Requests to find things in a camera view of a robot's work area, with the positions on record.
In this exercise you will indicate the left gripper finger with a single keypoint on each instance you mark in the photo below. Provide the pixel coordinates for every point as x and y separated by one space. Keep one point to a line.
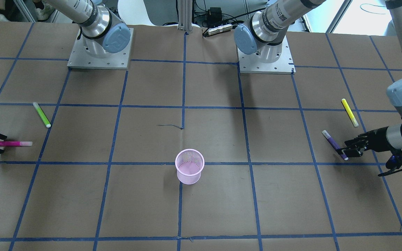
346 152

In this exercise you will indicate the purple marker pen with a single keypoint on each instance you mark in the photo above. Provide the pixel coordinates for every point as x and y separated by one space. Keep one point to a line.
334 144

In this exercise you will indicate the pink marker pen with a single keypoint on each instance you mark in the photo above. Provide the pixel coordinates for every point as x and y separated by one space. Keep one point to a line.
15 143

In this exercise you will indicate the pink mesh cup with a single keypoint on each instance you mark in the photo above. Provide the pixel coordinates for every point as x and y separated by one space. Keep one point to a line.
189 164

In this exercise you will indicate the aluminium frame post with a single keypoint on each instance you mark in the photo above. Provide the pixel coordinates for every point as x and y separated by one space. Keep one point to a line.
185 11

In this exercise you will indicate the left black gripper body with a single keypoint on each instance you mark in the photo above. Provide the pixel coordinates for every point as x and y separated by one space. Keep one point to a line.
376 139

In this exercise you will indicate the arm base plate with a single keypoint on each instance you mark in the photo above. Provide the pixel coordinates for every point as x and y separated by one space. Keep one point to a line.
88 54
269 59

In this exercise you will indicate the green marker pen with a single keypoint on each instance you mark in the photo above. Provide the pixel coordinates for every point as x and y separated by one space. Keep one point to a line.
42 115

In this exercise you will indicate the silver cylinder connector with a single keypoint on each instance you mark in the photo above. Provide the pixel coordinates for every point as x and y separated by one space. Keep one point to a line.
217 30

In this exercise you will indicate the yellow marker pen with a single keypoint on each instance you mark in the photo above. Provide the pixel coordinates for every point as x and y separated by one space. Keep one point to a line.
349 113

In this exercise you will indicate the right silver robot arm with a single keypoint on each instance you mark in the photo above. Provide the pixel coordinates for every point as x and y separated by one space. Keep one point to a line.
68 114

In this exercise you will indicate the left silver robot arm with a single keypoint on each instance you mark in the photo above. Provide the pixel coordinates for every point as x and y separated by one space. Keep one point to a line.
268 27

